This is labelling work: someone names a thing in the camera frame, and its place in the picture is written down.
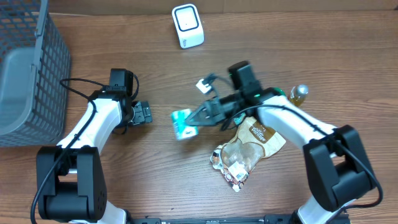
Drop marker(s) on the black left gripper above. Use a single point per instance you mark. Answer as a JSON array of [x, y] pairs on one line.
[[143, 112]]

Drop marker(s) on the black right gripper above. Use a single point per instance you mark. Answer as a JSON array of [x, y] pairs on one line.
[[214, 116]]

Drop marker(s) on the small teal tissue pack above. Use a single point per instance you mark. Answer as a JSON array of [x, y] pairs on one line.
[[181, 129]]

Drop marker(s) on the beige bread snack bag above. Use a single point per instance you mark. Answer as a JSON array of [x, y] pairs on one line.
[[237, 158]]

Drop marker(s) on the yellow oil bottle silver cap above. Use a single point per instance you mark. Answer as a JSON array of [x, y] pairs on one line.
[[298, 94]]

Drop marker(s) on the teal wipes packet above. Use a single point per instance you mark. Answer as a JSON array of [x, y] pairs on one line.
[[239, 119]]

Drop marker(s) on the green lid jar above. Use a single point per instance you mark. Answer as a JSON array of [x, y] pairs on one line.
[[279, 91]]

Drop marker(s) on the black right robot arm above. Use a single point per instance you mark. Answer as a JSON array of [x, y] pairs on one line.
[[339, 172]]

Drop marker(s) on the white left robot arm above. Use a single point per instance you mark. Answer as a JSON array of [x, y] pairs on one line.
[[71, 187]]

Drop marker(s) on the white barcode scanner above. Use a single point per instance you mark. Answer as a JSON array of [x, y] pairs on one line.
[[188, 26]]

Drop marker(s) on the dark grey plastic basket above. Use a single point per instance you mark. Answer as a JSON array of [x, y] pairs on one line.
[[34, 58]]

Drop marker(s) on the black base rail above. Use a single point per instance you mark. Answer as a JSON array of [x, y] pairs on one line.
[[267, 219]]

